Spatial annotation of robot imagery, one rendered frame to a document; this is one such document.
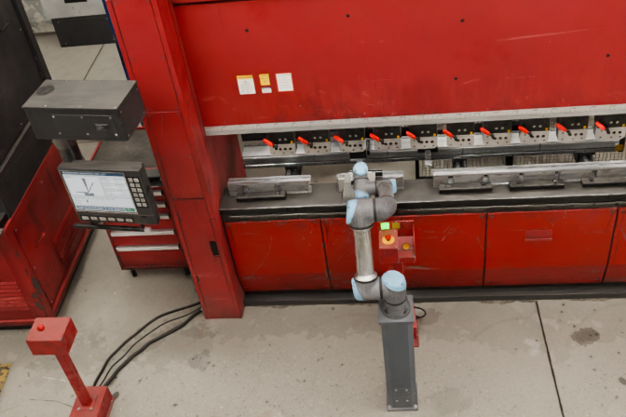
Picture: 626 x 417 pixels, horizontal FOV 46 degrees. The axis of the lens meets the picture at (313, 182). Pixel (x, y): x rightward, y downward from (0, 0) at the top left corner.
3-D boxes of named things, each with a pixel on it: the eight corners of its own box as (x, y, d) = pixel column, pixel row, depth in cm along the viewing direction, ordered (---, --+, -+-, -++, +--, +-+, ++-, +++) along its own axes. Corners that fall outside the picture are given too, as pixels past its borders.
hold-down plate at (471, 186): (439, 194, 431) (439, 189, 429) (439, 187, 435) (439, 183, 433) (492, 191, 427) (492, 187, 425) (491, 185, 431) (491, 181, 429)
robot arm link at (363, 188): (375, 196, 388) (374, 176, 390) (354, 197, 389) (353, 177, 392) (376, 198, 396) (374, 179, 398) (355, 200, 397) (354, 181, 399)
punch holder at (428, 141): (410, 149, 417) (409, 125, 407) (410, 141, 424) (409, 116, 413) (437, 148, 415) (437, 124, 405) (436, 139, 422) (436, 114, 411)
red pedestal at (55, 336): (71, 434, 436) (20, 343, 384) (84, 397, 455) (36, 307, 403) (103, 434, 433) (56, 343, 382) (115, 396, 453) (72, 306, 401)
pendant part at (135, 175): (78, 221, 391) (56, 168, 369) (88, 206, 400) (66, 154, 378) (157, 225, 381) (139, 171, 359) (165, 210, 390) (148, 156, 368)
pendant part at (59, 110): (75, 236, 404) (19, 106, 351) (94, 207, 422) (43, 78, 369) (161, 242, 392) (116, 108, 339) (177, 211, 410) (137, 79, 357)
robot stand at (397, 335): (418, 410, 421) (415, 321, 372) (387, 411, 423) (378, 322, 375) (416, 383, 435) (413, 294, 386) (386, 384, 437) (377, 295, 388)
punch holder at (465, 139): (446, 147, 414) (446, 123, 404) (445, 139, 421) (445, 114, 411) (473, 146, 412) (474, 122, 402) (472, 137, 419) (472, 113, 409)
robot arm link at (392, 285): (407, 303, 369) (406, 285, 361) (380, 305, 370) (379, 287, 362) (406, 286, 378) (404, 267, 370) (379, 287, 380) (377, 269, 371)
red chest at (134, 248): (125, 283, 528) (82, 174, 466) (142, 235, 567) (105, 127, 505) (193, 281, 522) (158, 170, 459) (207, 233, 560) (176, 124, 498)
